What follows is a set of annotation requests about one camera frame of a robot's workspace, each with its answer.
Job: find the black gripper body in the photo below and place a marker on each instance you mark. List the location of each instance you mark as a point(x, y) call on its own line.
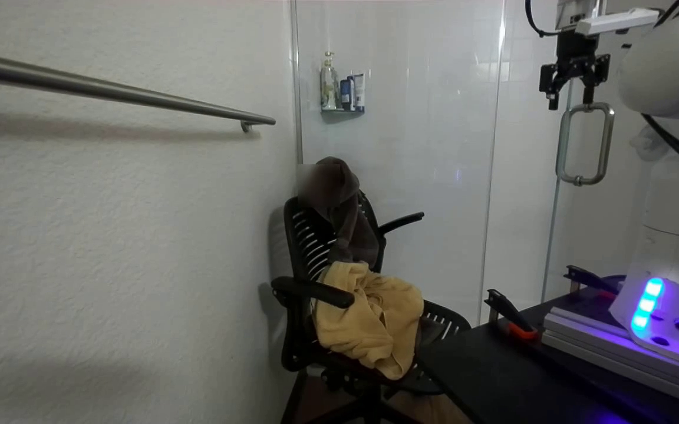
point(573, 63)

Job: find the glass shower door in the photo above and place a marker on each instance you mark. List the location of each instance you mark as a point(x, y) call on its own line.
point(630, 196)

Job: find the fixed glass shower panel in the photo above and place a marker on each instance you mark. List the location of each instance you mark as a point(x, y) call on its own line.
point(418, 179)

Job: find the dark blue tool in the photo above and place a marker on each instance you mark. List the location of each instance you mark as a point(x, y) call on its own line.
point(590, 281)

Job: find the small shower shelf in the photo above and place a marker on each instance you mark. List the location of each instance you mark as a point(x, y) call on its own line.
point(341, 114)

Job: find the clear soap bottle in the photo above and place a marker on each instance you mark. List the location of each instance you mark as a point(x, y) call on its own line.
point(329, 84)

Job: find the orange and black clamp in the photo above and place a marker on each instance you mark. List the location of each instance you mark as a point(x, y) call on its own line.
point(512, 318)

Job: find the brown towel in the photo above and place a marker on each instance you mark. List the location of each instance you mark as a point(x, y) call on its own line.
point(341, 213)

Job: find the black mesh office chair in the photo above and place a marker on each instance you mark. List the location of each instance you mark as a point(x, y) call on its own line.
point(307, 244)

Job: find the yellow towel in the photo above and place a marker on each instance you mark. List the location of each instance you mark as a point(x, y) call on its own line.
point(371, 322)

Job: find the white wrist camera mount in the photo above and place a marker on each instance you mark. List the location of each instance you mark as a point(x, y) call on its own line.
point(614, 21)

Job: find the metal wall towel bar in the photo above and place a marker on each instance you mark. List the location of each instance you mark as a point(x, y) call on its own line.
point(118, 92)

